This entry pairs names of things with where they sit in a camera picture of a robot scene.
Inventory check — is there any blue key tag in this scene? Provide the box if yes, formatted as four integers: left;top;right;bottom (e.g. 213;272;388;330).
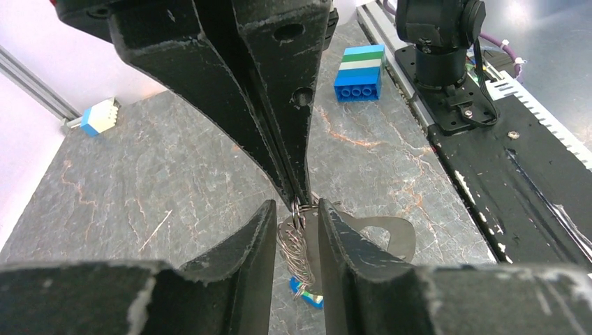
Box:
290;276;324;310

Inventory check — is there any blue white toy brick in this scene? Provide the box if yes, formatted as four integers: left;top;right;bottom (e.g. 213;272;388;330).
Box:
61;97;121;137

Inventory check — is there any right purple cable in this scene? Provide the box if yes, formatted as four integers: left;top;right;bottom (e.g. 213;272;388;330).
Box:
381;0;527;84

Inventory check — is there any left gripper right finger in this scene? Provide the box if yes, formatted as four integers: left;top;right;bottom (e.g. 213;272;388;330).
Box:
318;200;591;334

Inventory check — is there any metal key organizer plate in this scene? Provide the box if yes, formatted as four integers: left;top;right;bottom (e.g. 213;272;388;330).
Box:
276;198;416;296

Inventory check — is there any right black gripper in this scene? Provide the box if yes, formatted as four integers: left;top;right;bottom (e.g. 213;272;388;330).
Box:
50;0;341;209

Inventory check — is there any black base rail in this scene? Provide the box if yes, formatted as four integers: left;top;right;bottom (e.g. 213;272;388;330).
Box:
417;87;591;269

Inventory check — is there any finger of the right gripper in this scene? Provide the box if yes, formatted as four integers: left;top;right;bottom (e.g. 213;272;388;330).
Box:
232;1;331;206

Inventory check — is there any blue green brick stack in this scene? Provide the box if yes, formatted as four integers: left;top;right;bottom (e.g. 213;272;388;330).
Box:
334;45;385;103

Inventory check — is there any grey slotted cable duct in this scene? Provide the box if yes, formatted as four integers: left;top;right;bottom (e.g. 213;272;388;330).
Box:
486;77;591;171

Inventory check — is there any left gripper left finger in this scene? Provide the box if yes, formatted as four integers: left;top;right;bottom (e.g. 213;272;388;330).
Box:
1;200;276;334

